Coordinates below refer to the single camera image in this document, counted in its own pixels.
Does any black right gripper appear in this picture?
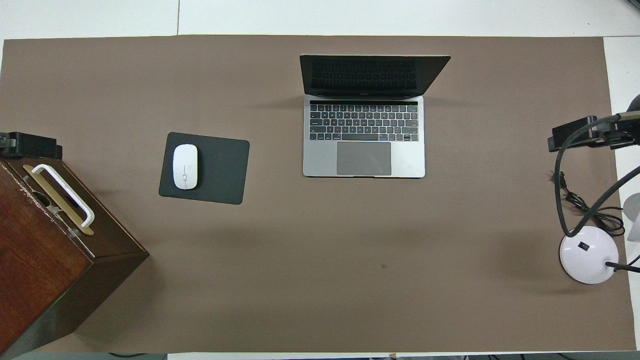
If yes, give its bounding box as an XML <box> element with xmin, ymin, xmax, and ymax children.
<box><xmin>547</xmin><ymin>114</ymin><xmax>640</xmax><ymax>152</ymax></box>

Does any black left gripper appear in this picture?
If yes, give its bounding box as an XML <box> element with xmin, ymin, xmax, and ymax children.
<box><xmin>0</xmin><ymin>131</ymin><xmax>63</xmax><ymax>161</ymax></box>

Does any grey Apple laptop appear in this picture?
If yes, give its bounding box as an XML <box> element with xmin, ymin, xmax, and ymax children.
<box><xmin>299</xmin><ymin>54</ymin><xmax>452</xmax><ymax>179</ymax></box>

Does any dark brown wooden box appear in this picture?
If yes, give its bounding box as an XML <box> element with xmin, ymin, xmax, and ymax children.
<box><xmin>0</xmin><ymin>156</ymin><xmax>150</xmax><ymax>359</ymax></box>

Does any white desk lamp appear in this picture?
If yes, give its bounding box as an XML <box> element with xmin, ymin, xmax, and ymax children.
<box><xmin>559</xmin><ymin>192</ymin><xmax>640</xmax><ymax>285</ymax></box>

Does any white computer mouse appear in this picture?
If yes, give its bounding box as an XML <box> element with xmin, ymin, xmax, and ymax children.
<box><xmin>172</xmin><ymin>144</ymin><xmax>199</xmax><ymax>190</ymax></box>

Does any black mouse pad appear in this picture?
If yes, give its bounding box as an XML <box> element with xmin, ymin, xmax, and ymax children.
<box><xmin>158</xmin><ymin>132</ymin><xmax>251</xmax><ymax>205</ymax></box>

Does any brown table mat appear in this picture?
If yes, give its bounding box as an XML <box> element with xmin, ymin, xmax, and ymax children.
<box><xmin>0</xmin><ymin>35</ymin><xmax>637</xmax><ymax>353</ymax></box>

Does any white box handle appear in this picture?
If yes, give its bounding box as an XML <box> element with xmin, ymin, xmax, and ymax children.
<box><xmin>31</xmin><ymin>164</ymin><xmax>95</xmax><ymax>229</ymax></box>

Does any black lamp power cable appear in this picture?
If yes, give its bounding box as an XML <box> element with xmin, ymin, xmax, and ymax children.
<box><xmin>550</xmin><ymin>170</ymin><xmax>627</xmax><ymax>237</ymax></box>

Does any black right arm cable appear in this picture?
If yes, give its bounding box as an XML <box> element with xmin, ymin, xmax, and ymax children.
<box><xmin>553</xmin><ymin>111</ymin><xmax>640</xmax><ymax>238</ymax></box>

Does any brass handle plate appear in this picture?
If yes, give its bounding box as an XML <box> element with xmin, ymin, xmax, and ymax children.
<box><xmin>22</xmin><ymin>165</ymin><xmax>95</xmax><ymax>236</ymax></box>

